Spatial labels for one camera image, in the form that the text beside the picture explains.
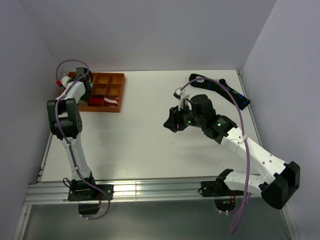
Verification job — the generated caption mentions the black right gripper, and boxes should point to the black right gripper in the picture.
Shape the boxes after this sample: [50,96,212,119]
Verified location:
[163,100,205,133]

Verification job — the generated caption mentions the orange compartment tray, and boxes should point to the orange compartment tray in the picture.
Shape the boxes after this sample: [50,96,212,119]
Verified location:
[62,70,125,113]

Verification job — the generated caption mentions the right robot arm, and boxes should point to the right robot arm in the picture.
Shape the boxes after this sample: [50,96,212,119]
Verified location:
[163,90,301,210]

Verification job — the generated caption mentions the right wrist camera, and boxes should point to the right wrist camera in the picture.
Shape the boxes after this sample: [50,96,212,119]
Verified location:
[173,88,190,111]

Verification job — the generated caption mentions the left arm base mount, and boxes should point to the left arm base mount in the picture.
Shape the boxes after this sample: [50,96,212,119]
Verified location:
[62,177,114,218]

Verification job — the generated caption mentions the aluminium rail frame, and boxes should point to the aluminium rail frame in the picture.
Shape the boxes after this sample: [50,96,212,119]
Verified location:
[14,70,301,240]

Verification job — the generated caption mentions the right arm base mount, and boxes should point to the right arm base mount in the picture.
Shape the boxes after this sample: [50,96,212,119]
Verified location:
[198,180,244,212]

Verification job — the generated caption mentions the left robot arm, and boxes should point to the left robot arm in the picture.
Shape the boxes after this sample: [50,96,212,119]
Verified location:
[46,67,98,200]

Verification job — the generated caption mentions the rolled red white striped sock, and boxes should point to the rolled red white striped sock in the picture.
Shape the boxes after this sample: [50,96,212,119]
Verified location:
[103,97,119,107]

